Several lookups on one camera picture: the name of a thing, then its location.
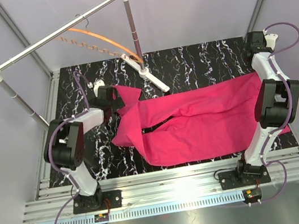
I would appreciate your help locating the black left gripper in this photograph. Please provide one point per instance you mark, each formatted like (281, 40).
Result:
(117, 103)

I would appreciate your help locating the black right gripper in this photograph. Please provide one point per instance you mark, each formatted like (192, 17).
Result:
(254, 42)

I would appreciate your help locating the pink trousers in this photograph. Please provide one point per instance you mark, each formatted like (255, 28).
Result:
(190, 126)

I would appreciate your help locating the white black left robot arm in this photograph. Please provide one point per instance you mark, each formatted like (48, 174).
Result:
(65, 150)

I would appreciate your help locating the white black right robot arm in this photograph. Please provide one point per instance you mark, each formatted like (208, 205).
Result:
(275, 107)

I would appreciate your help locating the orange clothes hanger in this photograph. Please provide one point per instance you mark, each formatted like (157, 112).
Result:
(125, 52)

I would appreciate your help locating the silver white clothes rack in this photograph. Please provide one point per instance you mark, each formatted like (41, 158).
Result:
(142, 70)

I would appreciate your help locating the left controller board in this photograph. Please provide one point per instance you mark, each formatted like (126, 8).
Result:
(101, 217)

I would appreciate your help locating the controller board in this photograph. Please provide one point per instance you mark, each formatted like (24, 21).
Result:
(101, 217)
(252, 193)

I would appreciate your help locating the right controller board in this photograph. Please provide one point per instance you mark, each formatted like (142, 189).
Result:
(252, 193)

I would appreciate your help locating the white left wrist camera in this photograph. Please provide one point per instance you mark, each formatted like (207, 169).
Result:
(94, 86)

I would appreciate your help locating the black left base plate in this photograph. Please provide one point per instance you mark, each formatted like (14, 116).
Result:
(100, 201)

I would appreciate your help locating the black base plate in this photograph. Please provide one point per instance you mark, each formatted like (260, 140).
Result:
(233, 179)
(100, 201)

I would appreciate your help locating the aluminium frame rail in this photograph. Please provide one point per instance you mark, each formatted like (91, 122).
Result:
(159, 186)

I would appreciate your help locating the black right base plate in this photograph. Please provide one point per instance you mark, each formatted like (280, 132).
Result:
(233, 179)

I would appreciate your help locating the slotted white cable duct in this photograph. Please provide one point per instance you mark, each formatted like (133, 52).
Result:
(165, 208)

